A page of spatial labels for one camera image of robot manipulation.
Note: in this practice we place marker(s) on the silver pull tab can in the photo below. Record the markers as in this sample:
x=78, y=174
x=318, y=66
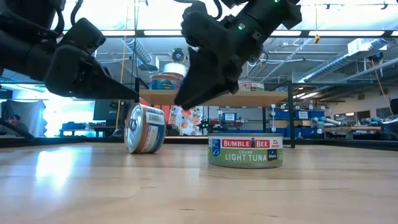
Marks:
x=144, y=129

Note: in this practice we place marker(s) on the person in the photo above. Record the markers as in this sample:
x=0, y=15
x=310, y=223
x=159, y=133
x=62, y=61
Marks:
x=17, y=123

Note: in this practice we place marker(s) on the black device with green light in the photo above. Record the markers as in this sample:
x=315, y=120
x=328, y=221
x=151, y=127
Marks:
x=205, y=124

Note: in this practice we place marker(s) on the grey draped cover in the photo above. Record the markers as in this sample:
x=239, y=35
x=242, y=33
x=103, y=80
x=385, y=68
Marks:
x=31, y=112

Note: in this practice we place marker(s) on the small computer monitor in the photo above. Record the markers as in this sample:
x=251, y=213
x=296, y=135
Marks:
x=229, y=117

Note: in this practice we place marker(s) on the ceiling light strip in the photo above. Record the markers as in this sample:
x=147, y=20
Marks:
x=342, y=33

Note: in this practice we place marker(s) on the black monitor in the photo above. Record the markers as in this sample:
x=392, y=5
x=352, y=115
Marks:
x=105, y=109

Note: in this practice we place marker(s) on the wooden shelf with black frame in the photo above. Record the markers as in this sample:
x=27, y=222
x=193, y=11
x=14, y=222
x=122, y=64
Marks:
x=255, y=99

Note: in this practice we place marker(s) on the grey background robot arm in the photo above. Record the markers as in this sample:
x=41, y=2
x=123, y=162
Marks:
x=326, y=121

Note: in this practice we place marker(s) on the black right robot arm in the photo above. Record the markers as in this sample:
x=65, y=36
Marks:
x=273, y=12

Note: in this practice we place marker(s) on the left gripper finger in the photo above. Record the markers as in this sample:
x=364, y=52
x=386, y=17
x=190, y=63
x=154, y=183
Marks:
x=81, y=81

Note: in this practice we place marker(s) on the gold top blue label can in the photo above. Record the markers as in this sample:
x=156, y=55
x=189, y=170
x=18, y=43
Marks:
x=163, y=83
x=181, y=81

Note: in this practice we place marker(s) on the yellow hanging tag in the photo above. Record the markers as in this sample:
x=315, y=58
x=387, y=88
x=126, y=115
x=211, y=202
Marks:
x=316, y=39

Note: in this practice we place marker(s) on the blue storage bins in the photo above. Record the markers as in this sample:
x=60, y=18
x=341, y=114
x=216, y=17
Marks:
x=306, y=114

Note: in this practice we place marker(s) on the silver ventilation duct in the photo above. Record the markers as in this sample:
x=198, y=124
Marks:
x=335, y=62
x=140, y=51

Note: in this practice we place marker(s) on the dark rounded object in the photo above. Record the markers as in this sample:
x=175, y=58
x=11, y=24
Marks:
x=391, y=126

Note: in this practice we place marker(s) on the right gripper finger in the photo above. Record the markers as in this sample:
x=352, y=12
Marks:
x=208, y=81

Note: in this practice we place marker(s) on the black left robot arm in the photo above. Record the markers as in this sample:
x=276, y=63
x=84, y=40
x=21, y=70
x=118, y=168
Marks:
x=18, y=37

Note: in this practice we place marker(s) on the white cylinder lamp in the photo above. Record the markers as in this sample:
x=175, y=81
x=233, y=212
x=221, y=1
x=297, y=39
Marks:
x=175, y=68

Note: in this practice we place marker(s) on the floral print cloth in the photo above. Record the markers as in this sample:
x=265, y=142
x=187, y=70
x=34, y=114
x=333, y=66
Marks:
x=186, y=119

